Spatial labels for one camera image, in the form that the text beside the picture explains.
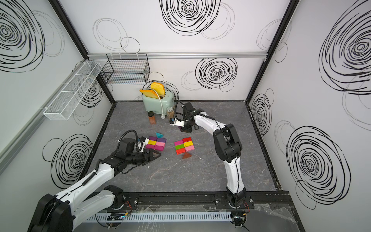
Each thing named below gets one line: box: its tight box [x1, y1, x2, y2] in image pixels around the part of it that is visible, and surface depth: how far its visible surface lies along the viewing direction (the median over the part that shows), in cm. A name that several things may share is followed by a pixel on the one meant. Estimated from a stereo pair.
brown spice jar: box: [147, 111, 157, 125], surface depth 104 cm
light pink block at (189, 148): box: [185, 145, 195, 152], surface depth 95 cm
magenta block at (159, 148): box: [153, 145, 165, 152], surface depth 95 cm
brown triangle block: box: [182, 151, 192, 160], surface depth 91 cm
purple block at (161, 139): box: [156, 137, 167, 144], surface depth 100 cm
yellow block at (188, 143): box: [183, 140, 194, 148], surface depth 96 cm
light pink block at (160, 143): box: [155, 141, 166, 147], surface depth 96 cm
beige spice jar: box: [166, 106, 175, 119], surface depth 104 cm
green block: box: [174, 143, 186, 150], surface depth 96 cm
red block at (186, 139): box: [182, 137, 192, 143], surface depth 98 cm
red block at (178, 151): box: [175, 147, 186, 155], surface depth 93 cm
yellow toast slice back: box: [150, 82, 166, 97], surface depth 104 cm
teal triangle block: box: [155, 131, 164, 139], surface depth 100 cm
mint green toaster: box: [142, 91, 175, 116], surface depth 104 cm
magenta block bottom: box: [173, 139, 184, 146], surface depth 96 cm
